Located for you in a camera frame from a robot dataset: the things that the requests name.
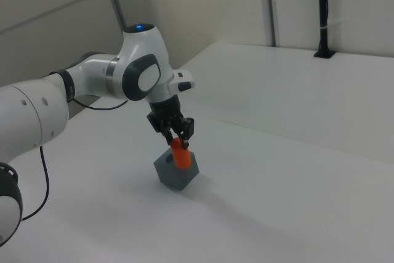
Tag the grey block with hole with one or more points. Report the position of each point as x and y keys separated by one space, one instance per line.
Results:
x=177 y=178

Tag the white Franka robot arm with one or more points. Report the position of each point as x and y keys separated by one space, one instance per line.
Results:
x=30 y=109

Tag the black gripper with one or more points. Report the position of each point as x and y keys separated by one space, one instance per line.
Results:
x=166 y=110

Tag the black pole with base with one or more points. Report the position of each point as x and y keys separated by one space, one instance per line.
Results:
x=323 y=13

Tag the orange cylinder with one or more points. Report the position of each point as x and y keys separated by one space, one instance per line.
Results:
x=181 y=156

